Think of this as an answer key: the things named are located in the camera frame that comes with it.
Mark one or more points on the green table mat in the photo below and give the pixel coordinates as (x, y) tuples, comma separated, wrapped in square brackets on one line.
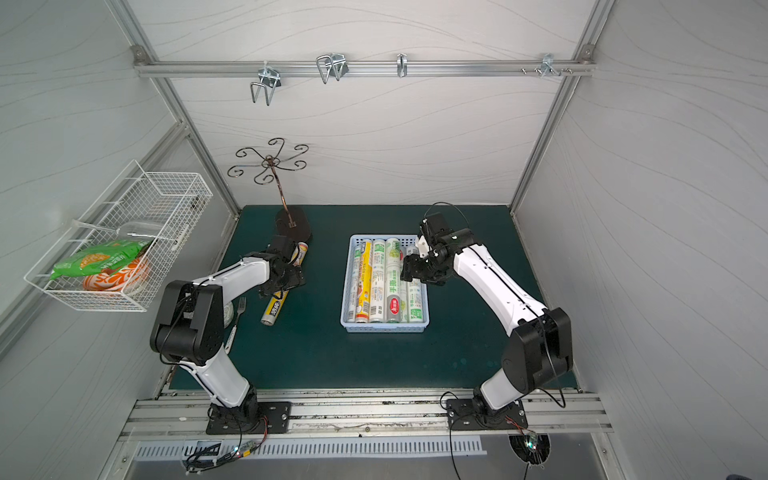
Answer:
[(308, 347)]

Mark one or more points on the double metal hook middle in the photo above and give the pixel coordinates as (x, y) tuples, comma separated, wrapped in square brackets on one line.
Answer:
[(332, 65)]

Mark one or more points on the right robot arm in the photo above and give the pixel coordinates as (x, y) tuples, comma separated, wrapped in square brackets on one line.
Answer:
[(539, 348)]

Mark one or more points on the white vented cable duct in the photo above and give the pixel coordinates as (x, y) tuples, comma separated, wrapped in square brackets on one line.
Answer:
[(318, 448)]

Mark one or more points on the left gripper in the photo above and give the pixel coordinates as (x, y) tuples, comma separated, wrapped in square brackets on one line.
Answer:
[(288, 278)]

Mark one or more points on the light blue plastic basket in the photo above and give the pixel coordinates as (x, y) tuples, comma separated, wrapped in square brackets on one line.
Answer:
[(407, 241)]

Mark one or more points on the white wire wall basket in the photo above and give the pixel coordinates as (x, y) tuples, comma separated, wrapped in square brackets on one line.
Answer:
[(160, 207)]

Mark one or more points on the single metal hook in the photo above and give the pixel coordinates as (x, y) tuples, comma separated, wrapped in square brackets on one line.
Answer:
[(401, 65)]

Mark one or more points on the yellow wrap roll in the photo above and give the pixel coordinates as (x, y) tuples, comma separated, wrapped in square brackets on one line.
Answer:
[(362, 312), (277, 300)]

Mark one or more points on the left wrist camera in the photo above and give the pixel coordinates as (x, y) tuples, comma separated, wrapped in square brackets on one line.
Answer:
[(282, 246)]

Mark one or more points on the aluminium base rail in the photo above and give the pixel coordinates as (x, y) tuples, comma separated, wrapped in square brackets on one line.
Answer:
[(317, 413)]

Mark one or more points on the double metal hook left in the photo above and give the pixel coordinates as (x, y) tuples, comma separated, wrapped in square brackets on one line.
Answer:
[(267, 81)]

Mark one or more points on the aluminium top rail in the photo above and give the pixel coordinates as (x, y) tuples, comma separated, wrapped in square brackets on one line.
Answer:
[(357, 68)]

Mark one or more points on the metal hook right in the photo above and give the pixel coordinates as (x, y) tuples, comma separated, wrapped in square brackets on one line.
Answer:
[(547, 69)]

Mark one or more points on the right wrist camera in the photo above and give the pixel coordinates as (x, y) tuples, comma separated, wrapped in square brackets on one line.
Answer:
[(435, 233)]

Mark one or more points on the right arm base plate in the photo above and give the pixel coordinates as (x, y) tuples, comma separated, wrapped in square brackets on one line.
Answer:
[(474, 415)]

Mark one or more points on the double metal hook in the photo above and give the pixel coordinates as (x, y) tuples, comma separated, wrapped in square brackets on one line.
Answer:
[(267, 81), (332, 65)]

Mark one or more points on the green snack bag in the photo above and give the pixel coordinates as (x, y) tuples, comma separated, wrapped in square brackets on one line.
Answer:
[(109, 256)]

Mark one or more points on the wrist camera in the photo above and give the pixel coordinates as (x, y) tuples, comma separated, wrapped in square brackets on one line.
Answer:
[(435, 233), (282, 246)]

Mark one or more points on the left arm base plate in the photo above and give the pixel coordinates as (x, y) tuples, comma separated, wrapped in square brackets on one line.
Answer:
[(253, 418)]

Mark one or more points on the orange snack bag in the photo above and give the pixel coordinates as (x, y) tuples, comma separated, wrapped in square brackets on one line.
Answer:
[(128, 279)]

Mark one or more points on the metal fork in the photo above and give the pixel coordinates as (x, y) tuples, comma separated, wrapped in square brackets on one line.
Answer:
[(238, 312)]

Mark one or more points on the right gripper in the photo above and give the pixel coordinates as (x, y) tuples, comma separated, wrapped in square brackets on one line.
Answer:
[(418, 268)]

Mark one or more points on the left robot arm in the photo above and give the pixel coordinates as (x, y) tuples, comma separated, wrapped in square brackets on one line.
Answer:
[(189, 329)]

